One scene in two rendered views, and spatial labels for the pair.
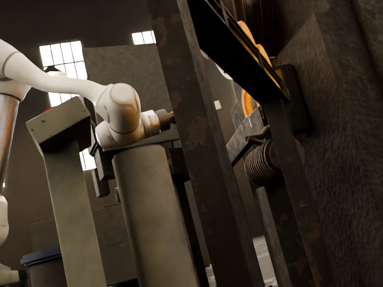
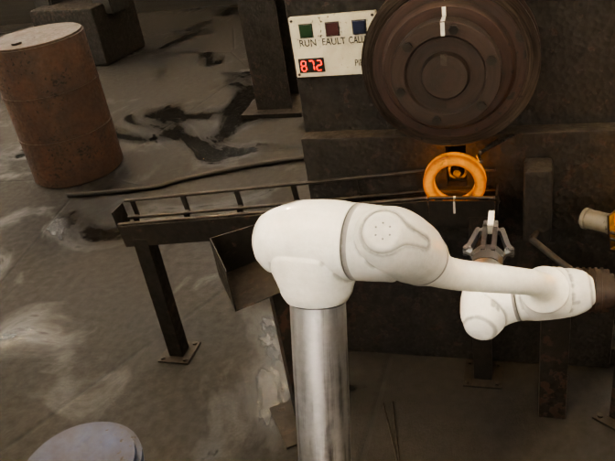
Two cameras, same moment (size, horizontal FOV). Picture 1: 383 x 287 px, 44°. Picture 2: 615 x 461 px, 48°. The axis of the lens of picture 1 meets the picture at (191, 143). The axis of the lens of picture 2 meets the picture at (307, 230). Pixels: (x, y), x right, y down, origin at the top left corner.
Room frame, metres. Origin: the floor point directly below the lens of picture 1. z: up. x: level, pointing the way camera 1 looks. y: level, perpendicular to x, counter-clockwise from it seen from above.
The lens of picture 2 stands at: (1.14, 1.47, 1.72)
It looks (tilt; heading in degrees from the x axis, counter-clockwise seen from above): 30 degrees down; 305
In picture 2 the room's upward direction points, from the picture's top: 10 degrees counter-clockwise
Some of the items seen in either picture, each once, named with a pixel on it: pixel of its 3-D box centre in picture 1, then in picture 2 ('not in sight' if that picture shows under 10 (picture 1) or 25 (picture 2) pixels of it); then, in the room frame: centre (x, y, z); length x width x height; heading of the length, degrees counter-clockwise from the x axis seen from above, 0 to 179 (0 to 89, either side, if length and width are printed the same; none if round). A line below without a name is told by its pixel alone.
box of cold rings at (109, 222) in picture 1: (97, 253); not in sight; (4.29, 1.06, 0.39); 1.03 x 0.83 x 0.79; 108
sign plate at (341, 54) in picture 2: not in sight; (335, 45); (2.15, -0.30, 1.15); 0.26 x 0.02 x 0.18; 14
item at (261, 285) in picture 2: (183, 229); (281, 337); (2.22, 0.14, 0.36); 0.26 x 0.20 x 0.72; 49
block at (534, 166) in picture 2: (285, 100); (537, 199); (1.57, -0.35, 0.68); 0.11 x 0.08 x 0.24; 104
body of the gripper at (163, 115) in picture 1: (169, 118); (487, 258); (1.59, 0.05, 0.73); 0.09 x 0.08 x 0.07; 104
